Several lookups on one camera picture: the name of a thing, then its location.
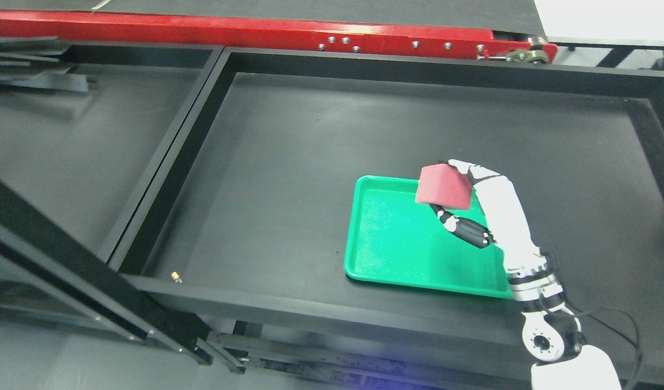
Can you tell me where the green plastic tray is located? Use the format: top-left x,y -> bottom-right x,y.
344,175 -> 513,300

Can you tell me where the black metal shelf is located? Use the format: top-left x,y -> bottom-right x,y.
0,41 -> 230,366
109,48 -> 664,388

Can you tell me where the black metal left shelf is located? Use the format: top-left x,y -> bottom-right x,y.
0,41 -> 230,366

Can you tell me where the pink foam block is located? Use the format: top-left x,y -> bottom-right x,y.
415,164 -> 473,210

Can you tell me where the red metal beam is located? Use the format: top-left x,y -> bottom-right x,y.
0,10 -> 559,61

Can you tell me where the black metal right shelf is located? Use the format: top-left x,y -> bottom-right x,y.
109,48 -> 664,388

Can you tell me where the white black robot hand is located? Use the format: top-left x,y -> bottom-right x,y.
427,159 -> 550,270

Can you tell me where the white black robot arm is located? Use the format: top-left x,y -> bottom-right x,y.
504,258 -> 622,389

